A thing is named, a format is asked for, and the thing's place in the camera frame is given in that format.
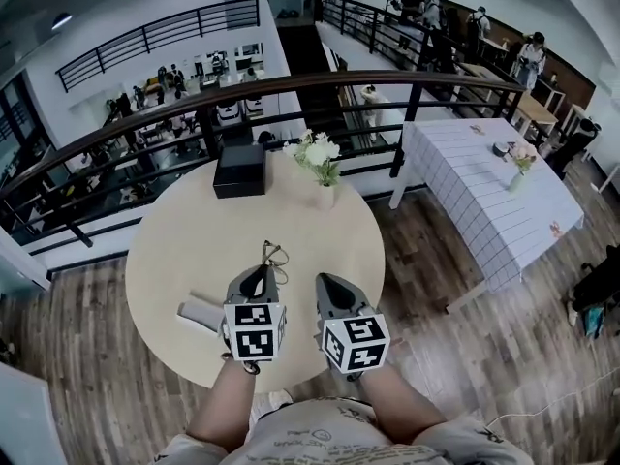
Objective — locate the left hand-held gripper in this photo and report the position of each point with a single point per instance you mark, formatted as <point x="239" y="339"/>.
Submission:
<point x="252" y="332"/>

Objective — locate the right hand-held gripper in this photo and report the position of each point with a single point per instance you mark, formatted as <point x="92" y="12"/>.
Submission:
<point x="356" y="344"/>

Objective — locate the light grey glasses case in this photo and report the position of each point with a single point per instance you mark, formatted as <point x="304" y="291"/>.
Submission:
<point x="201" y="310"/>

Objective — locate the person's left forearm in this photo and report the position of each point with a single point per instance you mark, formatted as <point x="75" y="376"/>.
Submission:
<point x="223" y="405"/>

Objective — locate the person's right forearm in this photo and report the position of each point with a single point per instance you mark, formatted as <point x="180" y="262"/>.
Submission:
<point x="402" y="405"/>

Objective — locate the person's white shoe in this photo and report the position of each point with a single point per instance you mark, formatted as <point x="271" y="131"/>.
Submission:
<point x="273" y="400"/>

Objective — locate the white printed shirt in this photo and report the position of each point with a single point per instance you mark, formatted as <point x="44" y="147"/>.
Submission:
<point x="329" y="439"/>

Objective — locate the black box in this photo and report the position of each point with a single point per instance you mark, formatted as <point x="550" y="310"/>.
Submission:
<point x="239" y="172"/>

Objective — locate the white flowers in beige vase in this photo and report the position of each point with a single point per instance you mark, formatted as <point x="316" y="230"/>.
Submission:
<point x="317" y="155"/>

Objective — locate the white grid tablecloth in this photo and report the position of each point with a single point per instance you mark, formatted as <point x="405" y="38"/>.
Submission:
<point x="484" y="201"/>

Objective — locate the black railing with wooden handrail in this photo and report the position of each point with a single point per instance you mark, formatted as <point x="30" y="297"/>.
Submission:
<point x="206" y="131"/>

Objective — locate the pink flowers in small vase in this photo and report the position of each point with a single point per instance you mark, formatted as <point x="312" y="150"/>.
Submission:
<point x="517" y="179"/>

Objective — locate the blue bag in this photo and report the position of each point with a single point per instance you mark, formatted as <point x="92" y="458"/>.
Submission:
<point x="593" y="322"/>

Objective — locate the small grey object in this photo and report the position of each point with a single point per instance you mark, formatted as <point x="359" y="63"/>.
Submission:
<point x="501" y="149"/>

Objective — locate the wooden table with white legs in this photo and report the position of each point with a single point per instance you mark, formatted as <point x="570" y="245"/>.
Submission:
<point x="537" y="107"/>

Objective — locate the black walkway railing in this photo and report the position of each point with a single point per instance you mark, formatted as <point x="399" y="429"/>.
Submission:
<point x="426" y="51"/>

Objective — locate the black upper floor railing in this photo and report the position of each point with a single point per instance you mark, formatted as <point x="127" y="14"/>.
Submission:
<point x="198" y="21"/>

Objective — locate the black pendant lamp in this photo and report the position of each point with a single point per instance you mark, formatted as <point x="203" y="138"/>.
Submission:
<point x="61" y="20"/>

